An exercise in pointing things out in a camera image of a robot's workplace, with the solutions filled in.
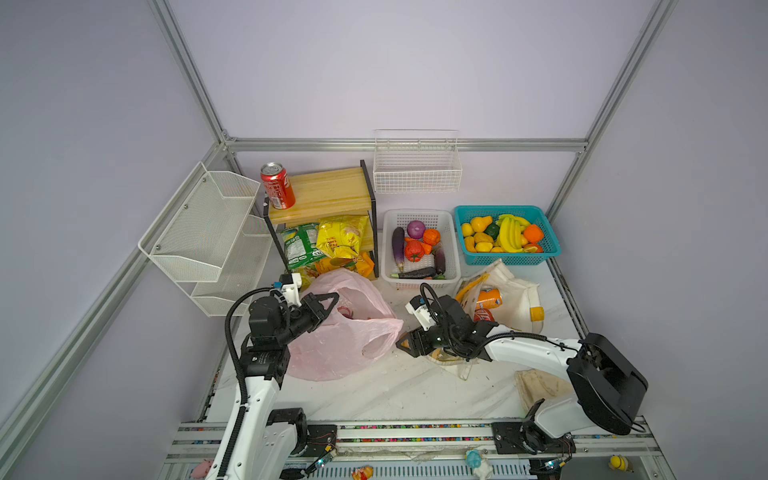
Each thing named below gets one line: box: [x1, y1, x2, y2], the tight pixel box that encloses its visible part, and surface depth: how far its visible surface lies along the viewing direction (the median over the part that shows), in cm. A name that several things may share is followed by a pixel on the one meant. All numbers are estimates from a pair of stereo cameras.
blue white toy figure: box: [465, 449, 493, 480], surface depth 69 cm
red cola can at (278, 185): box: [260, 161, 296, 210], surface depth 74 cm
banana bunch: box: [495, 214, 531, 253], surface depth 112 cm
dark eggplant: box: [392, 226, 405, 273], surface depth 113 cm
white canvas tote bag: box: [456, 259, 544, 335], surface depth 86 cm
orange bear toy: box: [352, 465, 374, 480], surface depth 70 cm
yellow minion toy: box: [608, 454, 635, 473], surface depth 70 cm
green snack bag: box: [283, 223, 327, 271], surface depth 91 cm
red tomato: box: [405, 240, 424, 263], surface depth 110 cm
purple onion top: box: [407, 220, 426, 239], surface depth 116 cm
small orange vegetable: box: [423, 228, 441, 246], surface depth 113 cm
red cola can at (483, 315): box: [474, 308, 495, 322], surface depth 90 cm
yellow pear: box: [471, 216, 493, 233], surface depth 117 cm
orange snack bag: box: [316, 253, 375, 278], surface depth 103 cm
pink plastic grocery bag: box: [286, 269, 403, 381], surface depth 75 cm
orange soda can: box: [476, 289, 503, 309], surface depth 95 cm
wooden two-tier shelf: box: [264, 160, 380, 278], surface depth 84 cm
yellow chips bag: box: [316, 215, 374, 259], surface depth 90 cm
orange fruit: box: [524, 224, 544, 243], surface depth 112 cm
